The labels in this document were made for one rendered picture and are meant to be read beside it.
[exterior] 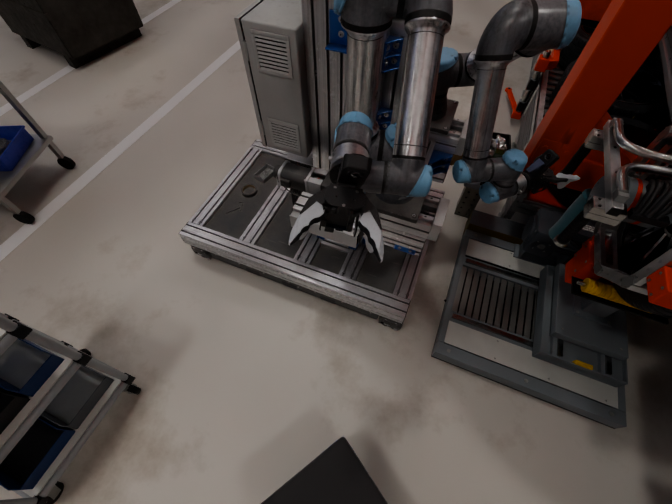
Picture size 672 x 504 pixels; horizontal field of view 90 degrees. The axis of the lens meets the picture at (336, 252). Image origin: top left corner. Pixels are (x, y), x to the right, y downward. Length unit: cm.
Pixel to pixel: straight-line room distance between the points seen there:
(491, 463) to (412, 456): 33
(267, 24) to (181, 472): 170
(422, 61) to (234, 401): 153
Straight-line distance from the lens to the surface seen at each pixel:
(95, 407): 184
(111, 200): 271
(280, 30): 117
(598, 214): 124
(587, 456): 199
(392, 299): 163
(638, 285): 138
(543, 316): 191
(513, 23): 111
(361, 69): 92
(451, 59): 146
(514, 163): 121
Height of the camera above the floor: 168
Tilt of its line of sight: 57 degrees down
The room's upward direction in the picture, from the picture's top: straight up
